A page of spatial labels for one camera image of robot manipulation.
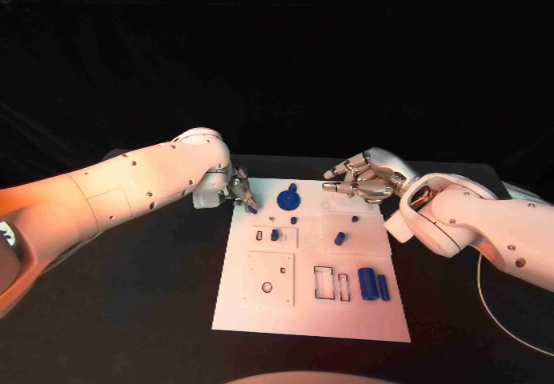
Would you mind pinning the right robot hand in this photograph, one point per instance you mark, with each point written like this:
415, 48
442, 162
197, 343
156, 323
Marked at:
373, 177

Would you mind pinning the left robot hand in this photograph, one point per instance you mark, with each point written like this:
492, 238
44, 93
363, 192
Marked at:
243, 192

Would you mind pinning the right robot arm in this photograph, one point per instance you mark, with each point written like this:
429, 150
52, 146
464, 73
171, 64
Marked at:
485, 228

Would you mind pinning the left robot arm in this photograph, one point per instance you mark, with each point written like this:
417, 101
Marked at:
130, 189

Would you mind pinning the white task board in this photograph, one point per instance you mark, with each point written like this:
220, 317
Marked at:
309, 264

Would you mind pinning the blue gear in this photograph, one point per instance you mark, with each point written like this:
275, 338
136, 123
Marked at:
289, 198

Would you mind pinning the blue plug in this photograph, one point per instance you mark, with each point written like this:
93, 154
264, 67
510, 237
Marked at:
275, 234

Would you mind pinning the thick blue cylinder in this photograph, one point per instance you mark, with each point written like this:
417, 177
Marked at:
368, 283

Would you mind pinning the thin blue cylinder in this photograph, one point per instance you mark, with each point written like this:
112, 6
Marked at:
383, 287

